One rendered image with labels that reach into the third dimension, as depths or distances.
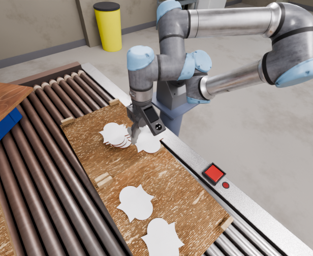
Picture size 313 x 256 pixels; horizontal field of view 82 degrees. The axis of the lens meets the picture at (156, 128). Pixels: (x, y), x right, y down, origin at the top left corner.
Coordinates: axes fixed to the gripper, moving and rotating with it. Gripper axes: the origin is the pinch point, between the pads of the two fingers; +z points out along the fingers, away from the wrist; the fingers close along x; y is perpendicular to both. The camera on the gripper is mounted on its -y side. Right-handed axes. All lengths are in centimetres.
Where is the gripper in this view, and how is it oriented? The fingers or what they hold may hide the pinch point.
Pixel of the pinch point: (146, 138)
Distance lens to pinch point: 73.3
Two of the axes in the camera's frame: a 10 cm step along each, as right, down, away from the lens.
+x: -7.9, 4.3, -4.3
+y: -6.1, -6.0, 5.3
